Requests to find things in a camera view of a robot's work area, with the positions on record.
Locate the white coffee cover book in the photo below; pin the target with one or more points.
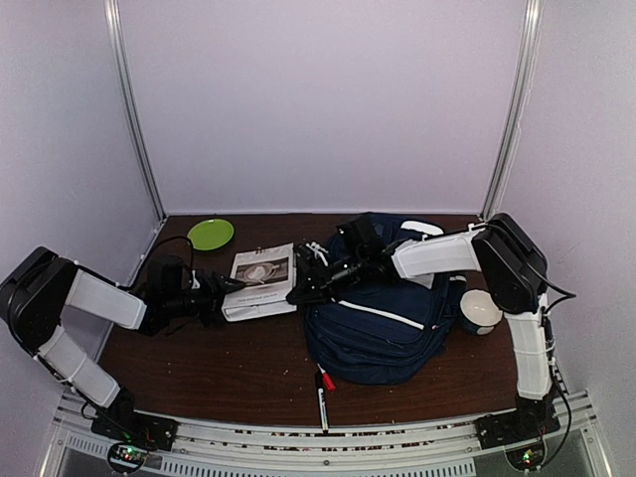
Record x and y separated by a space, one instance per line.
269 274

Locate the green plate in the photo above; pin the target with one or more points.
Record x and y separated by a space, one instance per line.
211 234

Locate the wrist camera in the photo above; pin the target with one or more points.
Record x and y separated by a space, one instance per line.
195 282
313 254

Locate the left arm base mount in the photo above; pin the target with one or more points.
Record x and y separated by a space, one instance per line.
132 446

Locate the left aluminium frame post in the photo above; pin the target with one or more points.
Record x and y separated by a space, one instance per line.
116 37

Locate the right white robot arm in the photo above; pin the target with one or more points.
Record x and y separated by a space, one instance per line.
513 266

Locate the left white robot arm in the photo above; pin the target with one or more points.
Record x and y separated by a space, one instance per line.
45 290

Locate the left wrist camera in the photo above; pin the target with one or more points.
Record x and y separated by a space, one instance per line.
195 282

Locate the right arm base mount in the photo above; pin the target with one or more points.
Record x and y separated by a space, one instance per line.
521 435

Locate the navy blue backpack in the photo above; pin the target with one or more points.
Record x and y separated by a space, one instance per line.
383 334

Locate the red capped marker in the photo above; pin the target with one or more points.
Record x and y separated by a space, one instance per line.
327 380

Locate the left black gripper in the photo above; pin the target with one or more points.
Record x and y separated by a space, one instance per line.
215 294

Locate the black capped marker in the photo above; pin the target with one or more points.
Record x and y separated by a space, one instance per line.
322 404

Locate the white teal bowl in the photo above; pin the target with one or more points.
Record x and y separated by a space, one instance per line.
479 315

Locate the aluminium frame post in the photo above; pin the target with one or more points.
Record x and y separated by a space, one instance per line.
116 37
521 90

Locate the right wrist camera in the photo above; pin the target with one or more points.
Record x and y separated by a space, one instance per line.
313 254

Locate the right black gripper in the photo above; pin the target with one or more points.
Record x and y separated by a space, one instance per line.
321 290

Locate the aluminium front rail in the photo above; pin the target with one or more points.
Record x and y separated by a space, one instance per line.
443 447

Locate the right aluminium frame post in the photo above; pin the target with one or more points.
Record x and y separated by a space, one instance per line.
521 90

